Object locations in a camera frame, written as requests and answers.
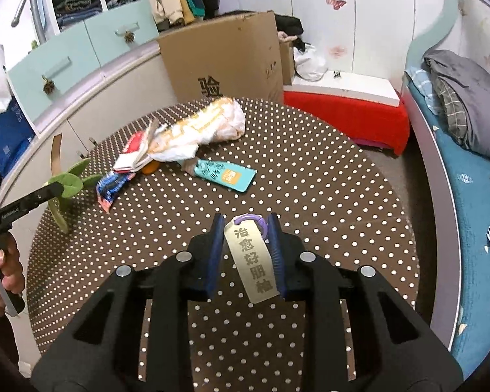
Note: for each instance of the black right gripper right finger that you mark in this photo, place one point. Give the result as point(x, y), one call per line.
point(360, 335)

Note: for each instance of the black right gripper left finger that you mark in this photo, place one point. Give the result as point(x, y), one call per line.
point(132, 333)

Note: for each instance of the person left hand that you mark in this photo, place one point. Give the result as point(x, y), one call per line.
point(13, 279)

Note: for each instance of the green plush toy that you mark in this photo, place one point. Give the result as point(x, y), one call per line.
point(72, 184)

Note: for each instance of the blue shopping bag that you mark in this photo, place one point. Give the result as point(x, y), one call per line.
point(15, 137)

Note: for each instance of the small colourful candy wrapper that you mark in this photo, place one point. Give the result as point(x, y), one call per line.
point(109, 187)

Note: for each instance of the brown polka dot tablecloth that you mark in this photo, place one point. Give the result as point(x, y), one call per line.
point(321, 185)

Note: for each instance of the red white paper booklet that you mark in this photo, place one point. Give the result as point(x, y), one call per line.
point(134, 155)

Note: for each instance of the teal quilted bed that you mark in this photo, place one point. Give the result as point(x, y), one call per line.
point(459, 182)

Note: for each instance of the white cabinet teal drawers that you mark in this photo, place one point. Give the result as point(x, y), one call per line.
point(84, 84)

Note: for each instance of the teal orange packet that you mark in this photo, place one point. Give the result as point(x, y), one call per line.
point(235, 177)

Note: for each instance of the red storage ottoman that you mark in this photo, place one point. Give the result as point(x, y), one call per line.
point(367, 109)

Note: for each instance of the orange white snack bag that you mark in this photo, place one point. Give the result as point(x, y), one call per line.
point(220, 121)

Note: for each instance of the grey folded blanket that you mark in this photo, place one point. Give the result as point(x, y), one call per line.
point(463, 87)

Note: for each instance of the large cardboard box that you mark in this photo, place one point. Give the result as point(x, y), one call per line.
point(235, 56)

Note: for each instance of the white plastic bag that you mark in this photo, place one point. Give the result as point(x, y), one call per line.
point(310, 65)

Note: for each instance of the chrome curved rail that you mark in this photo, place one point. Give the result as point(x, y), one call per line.
point(35, 16)

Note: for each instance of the pink butterfly wall sticker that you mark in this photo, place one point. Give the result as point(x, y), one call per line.
point(336, 4)

